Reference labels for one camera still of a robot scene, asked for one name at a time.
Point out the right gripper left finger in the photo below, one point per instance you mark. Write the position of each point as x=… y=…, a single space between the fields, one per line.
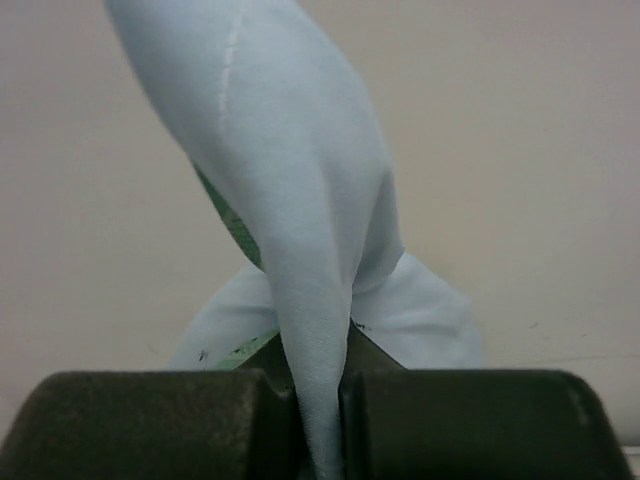
x=231 y=424

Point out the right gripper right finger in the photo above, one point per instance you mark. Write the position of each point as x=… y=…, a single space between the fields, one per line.
x=489 y=424

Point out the blue green pillowcase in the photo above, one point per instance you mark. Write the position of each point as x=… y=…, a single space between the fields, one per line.
x=281 y=132

